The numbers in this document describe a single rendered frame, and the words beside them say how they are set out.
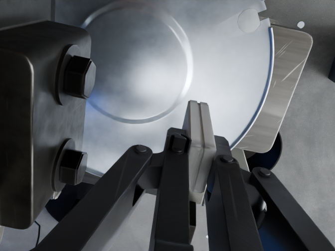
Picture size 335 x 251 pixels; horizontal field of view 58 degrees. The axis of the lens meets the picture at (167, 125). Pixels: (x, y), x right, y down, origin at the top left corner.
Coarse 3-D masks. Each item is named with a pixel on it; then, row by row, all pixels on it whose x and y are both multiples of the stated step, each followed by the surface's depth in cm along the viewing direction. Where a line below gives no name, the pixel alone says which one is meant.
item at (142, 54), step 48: (96, 0) 30; (144, 0) 29; (192, 0) 29; (240, 0) 29; (96, 48) 31; (144, 48) 31; (192, 48) 31; (240, 48) 30; (96, 96) 33; (144, 96) 33; (192, 96) 33; (240, 96) 32; (96, 144) 36; (144, 144) 36
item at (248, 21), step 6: (246, 12) 29; (252, 12) 29; (240, 18) 29; (246, 18) 29; (252, 18) 29; (258, 18) 29; (240, 24) 29; (246, 24) 29; (252, 24) 29; (258, 24) 29; (246, 30) 30; (252, 30) 30
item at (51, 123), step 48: (0, 0) 14; (48, 0) 19; (0, 48) 12; (48, 48) 14; (0, 96) 13; (48, 96) 15; (0, 144) 14; (48, 144) 16; (0, 192) 16; (48, 192) 18; (0, 240) 17
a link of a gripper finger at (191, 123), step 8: (192, 104) 21; (192, 112) 20; (184, 120) 22; (192, 120) 19; (184, 128) 20; (192, 128) 17; (200, 128) 18; (192, 136) 17; (200, 136) 17; (192, 144) 16; (200, 144) 16; (192, 152) 16; (200, 152) 16; (192, 160) 16; (192, 168) 16; (192, 176) 17
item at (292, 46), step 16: (288, 32) 30; (304, 32) 29; (288, 48) 30; (304, 48) 30; (288, 64) 31; (304, 64) 31; (272, 80) 32; (288, 80) 31; (272, 96) 32; (288, 96) 32; (272, 112) 33; (256, 128) 34; (272, 128) 34; (240, 144) 35; (256, 144) 35; (272, 144) 35
